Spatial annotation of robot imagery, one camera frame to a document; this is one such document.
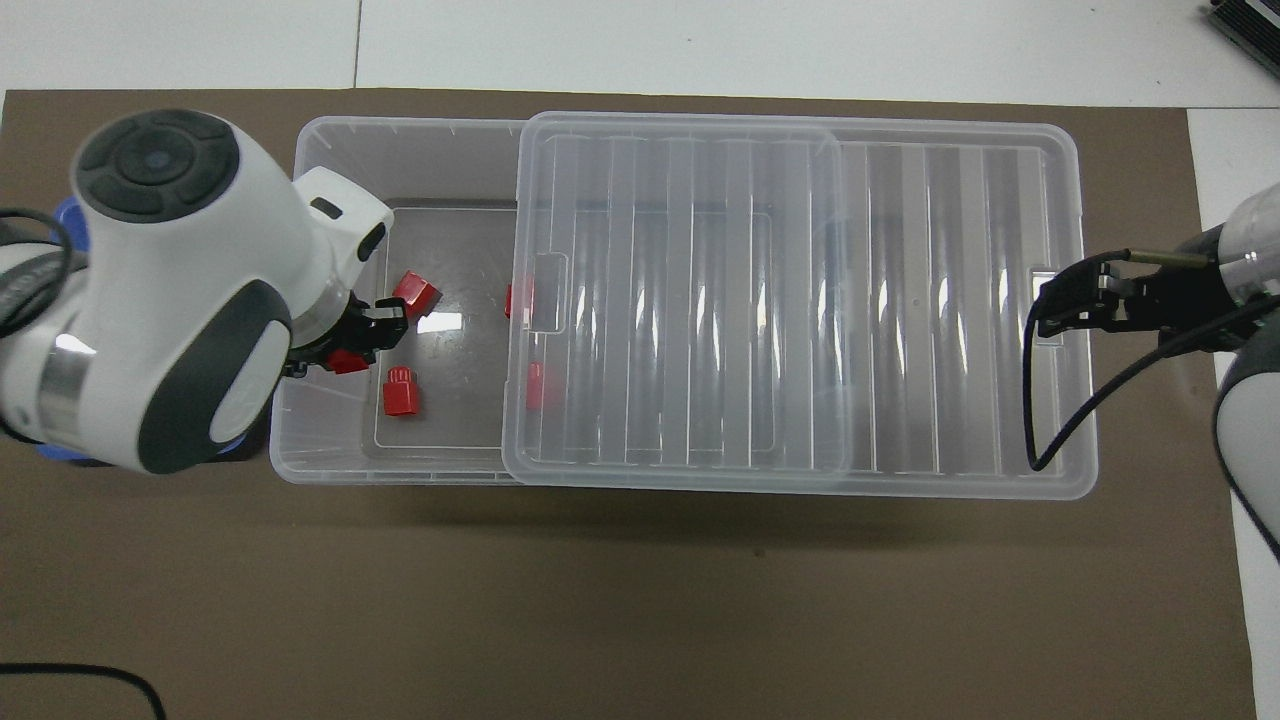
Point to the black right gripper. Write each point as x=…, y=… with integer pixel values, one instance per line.
x=1180, y=305

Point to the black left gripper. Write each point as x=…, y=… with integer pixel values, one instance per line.
x=345, y=325

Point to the red block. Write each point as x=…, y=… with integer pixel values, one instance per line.
x=535, y=388
x=512, y=300
x=415, y=292
x=401, y=397
x=348, y=362

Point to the clear ribbed plastic lid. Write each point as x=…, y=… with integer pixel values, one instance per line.
x=950, y=350

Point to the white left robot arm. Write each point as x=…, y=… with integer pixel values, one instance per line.
x=170, y=300

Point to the clear plastic storage box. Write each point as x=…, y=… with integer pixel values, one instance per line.
x=330, y=440

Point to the blue plastic tray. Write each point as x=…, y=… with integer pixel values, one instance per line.
x=68, y=220

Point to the dark ridged device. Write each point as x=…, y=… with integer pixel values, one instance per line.
x=1250, y=25

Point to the brown table mat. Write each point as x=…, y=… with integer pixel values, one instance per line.
x=600, y=600

